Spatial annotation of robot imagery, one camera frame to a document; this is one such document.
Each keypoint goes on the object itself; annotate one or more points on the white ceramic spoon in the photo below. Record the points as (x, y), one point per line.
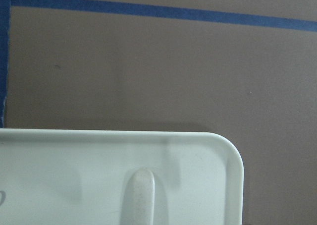
(138, 204)

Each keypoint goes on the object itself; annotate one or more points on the white rectangular tray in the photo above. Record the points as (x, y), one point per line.
(78, 177)

